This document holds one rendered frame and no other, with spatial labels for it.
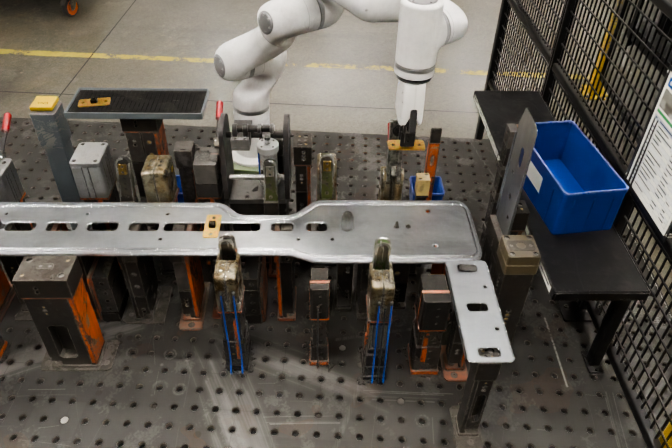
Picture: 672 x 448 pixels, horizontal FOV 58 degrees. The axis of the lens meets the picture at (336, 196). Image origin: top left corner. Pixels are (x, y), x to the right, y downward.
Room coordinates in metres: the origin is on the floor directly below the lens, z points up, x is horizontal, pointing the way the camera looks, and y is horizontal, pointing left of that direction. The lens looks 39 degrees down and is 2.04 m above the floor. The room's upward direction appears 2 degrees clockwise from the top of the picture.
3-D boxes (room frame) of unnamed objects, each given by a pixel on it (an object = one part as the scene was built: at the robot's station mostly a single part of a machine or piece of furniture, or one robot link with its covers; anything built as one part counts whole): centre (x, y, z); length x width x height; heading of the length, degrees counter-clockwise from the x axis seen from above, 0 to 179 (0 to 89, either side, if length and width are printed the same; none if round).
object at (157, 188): (1.28, 0.48, 0.89); 0.13 x 0.11 x 0.38; 2
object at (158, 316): (1.12, 0.52, 0.84); 0.13 x 0.11 x 0.29; 2
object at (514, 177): (1.15, -0.42, 1.17); 0.12 x 0.01 x 0.34; 2
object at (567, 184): (1.26, -0.59, 1.09); 0.30 x 0.17 x 0.13; 10
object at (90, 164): (1.28, 0.64, 0.90); 0.13 x 0.10 x 0.41; 2
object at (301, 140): (1.36, 0.09, 0.91); 0.07 x 0.05 x 0.42; 2
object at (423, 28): (1.15, -0.16, 1.53); 0.09 x 0.08 x 0.13; 126
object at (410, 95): (1.15, -0.16, 1.38); 0.10 x 0.07 x 0.11; 3
